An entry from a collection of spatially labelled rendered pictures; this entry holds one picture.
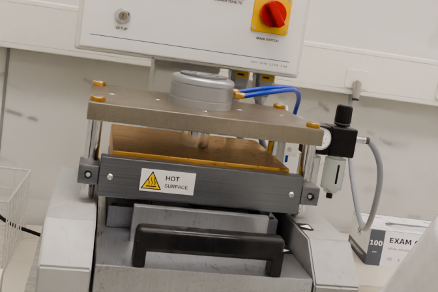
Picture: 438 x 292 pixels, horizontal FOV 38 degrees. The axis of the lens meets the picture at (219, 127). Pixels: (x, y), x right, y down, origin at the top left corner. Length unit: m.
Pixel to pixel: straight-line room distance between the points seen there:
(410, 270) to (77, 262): 0.33
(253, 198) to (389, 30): 0.81
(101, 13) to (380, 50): 0.74
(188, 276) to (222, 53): 0.39
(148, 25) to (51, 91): 0.48
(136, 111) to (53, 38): 0.61
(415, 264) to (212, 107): 0.40
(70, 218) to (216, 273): 0.16
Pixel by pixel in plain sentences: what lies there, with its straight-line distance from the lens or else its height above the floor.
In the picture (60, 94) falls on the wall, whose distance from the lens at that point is 1.34.
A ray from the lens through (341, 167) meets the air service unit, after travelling 0.99.
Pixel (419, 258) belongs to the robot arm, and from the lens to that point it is 0.42.
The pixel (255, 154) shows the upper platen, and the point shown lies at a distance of 0.79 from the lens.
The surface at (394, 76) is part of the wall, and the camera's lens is 1.41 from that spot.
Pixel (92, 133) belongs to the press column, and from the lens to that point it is 0.70.
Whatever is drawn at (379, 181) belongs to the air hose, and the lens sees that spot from 1.04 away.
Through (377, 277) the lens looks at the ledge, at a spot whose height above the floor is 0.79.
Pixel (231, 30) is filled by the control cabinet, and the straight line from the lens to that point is 0.92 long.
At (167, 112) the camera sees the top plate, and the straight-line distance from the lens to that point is 0.70.
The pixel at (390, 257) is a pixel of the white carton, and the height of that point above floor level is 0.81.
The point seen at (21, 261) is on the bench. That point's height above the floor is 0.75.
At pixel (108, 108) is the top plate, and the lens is 0.69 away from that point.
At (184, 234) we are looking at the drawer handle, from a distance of 0.62.
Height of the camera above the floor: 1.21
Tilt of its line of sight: 9 degrees down
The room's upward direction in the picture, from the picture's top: 9 degrees clockwise
